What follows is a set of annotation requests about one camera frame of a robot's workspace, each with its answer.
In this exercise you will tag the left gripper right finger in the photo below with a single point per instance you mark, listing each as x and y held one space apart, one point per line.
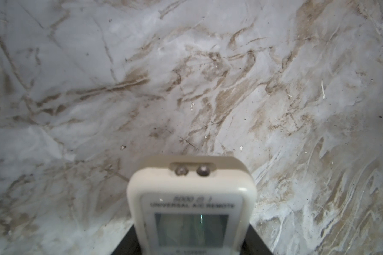
253 244

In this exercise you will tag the white remote control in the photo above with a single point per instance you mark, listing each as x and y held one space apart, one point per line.
191 205

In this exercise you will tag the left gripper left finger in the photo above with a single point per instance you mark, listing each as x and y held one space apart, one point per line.
129 245

